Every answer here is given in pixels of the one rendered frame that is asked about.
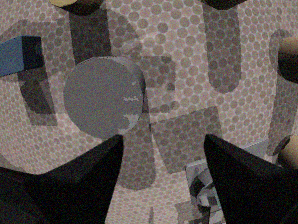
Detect grey cylinder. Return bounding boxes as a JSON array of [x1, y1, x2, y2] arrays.
[[63, 56, 145, 139]]

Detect tan hollow cylinder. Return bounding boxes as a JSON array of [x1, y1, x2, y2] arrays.
[[49, 0, 104, 16], [205, 0, 246, 10]]

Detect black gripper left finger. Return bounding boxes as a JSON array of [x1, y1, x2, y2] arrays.
[[0, 135, 124, 224]]

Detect brown cylinder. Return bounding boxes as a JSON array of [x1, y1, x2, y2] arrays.
[[278, 136, 298, 171], [278, 36, 298, 84]]

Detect blue cube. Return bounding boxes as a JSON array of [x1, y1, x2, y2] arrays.
[[0, 35, 43, 77]]

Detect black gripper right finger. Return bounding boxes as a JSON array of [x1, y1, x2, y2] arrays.
[[204, 133, 298, 224]]

